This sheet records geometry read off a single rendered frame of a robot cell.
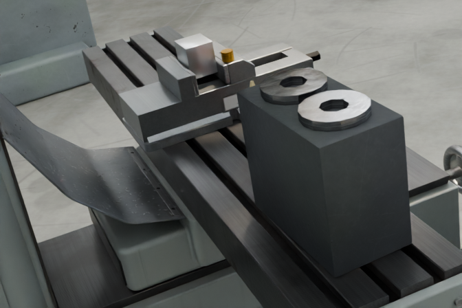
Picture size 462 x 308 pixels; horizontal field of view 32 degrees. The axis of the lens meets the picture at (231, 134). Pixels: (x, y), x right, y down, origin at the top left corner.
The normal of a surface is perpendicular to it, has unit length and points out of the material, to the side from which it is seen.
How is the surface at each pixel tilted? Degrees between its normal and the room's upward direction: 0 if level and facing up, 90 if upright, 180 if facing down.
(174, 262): 90
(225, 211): 0
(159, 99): 0
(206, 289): 90
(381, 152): 90
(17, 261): 89
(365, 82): 0
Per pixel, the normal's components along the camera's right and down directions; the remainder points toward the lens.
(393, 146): 0.43, 0.34
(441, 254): -0.16, -0.88
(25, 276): 0.82, 0.11
